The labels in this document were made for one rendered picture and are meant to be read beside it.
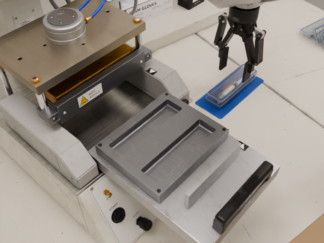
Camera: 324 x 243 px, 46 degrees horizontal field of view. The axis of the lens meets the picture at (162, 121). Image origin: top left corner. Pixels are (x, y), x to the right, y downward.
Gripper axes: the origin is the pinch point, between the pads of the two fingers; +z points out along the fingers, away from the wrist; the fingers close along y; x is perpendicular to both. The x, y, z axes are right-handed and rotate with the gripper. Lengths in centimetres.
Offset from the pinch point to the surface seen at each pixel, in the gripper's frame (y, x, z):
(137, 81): -6.8, -31.8, -10.7
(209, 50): -17.8, 11.4, 9.6
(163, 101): 5.4, -35.4, -15.0
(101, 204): 8, -57, -3
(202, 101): -3.6, -9.6, 9.5
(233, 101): 3.3, -3.5, 9.6
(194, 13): -32.5, 20.4, 5.0
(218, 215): 30, -49, -16
